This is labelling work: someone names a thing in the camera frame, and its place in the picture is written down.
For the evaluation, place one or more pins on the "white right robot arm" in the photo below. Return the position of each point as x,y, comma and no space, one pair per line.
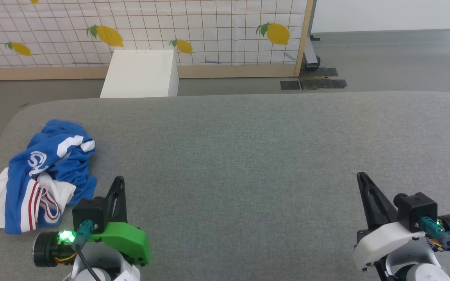
420,273

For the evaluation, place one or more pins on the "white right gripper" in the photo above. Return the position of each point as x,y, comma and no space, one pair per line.
385,244

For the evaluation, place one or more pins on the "grey metal stand leg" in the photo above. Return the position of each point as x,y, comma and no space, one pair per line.
311,54

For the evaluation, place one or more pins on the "lemon print partition screen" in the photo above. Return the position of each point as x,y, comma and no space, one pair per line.
170,23

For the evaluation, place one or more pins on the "long black floor tape patch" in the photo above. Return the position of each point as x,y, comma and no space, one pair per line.
322,83

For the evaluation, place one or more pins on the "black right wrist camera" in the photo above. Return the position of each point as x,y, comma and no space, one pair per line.
416,208

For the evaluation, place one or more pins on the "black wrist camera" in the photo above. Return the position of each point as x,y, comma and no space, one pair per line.
90,212
416,208

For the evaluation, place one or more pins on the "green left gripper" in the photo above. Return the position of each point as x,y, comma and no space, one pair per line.
127,240

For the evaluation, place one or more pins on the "grey fabric sofa cushion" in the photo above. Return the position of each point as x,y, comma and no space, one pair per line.
248,164

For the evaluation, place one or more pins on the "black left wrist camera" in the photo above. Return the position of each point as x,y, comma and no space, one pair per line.
90,212

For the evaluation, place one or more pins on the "white rectangular box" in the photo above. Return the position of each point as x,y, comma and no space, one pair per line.
141,74

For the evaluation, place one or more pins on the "small black floor tape patch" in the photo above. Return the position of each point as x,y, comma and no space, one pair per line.
290,85

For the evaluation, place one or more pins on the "blue white sports jersey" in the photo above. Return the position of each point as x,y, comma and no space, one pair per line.
22,183

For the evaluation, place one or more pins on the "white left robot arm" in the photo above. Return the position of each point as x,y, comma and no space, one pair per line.
111,267

